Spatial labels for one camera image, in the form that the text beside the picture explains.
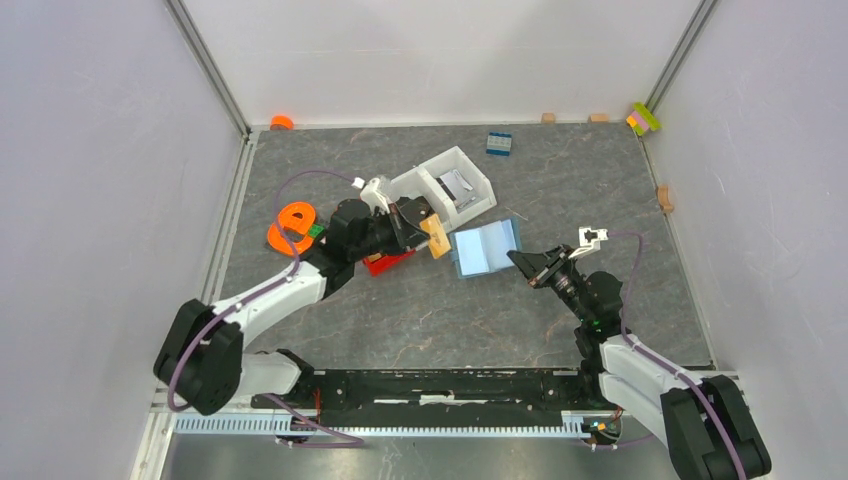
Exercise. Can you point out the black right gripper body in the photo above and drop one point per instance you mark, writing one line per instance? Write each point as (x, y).
(562, 277)

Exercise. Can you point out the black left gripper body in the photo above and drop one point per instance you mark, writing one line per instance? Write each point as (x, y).
(381, 236)

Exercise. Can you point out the gold credit card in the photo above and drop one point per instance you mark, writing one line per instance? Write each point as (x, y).
(438, 242)

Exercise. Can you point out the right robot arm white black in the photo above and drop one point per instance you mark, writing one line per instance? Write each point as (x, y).
(703, 421)

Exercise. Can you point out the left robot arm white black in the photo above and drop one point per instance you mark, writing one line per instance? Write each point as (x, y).
(203, 359)

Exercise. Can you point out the green toy brick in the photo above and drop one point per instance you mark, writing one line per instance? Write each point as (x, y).
(315, 230)

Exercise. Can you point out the red plastic bin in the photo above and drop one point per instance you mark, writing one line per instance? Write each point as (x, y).
(378, 264)

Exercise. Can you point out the white plastic bin with packet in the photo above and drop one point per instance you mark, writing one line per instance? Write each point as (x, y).
(455, 158)

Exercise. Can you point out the clear plastic packet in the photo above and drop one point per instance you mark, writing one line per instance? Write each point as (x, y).
(464, 199)

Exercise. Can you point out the orange letter e toy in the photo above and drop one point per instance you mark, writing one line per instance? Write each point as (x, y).
(287, 234)

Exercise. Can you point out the blue lego brick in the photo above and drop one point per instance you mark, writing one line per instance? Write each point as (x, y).
(499, 144)

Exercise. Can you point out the curved wooden piece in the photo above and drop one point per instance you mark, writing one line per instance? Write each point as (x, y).
(664, 199)

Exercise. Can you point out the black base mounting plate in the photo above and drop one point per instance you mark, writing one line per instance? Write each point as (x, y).
(444, 397)

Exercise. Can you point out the orange round cap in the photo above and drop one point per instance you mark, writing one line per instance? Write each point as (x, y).
(281, 122)

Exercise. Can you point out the green pink stacked bricks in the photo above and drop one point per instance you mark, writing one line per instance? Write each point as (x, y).
(641, 120)

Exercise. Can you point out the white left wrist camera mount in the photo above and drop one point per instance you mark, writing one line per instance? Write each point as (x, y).
(375, 193)

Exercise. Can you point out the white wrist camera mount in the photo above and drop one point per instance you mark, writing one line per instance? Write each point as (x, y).
(375, 193)
(590, 240)

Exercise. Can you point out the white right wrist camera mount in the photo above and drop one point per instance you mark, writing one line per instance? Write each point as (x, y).
(590, 240)

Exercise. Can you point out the aluminium frame rail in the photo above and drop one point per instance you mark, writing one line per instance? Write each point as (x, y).
(437, 424)

